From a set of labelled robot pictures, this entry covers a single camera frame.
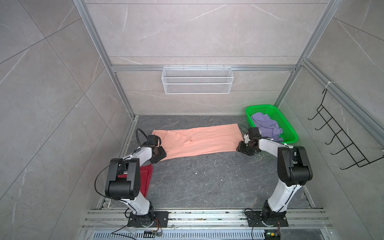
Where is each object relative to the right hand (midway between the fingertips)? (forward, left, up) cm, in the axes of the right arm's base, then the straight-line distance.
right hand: (239, 148), depth 100 cm
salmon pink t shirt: (+5, +41, 0) cm, 41 cm away
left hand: (-3, +52, +3) cm, 52 cm away
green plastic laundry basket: (+8, -35, +4) cm, 36 cm away
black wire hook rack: (-25, -36, +32) cm, 55 cm away
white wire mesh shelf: (+37, +30, +30) cm, 56 cm away
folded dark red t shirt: (-18, +61, +1) cm, 63 cm away
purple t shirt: (+15, -24, +2) cm, 29 cm away
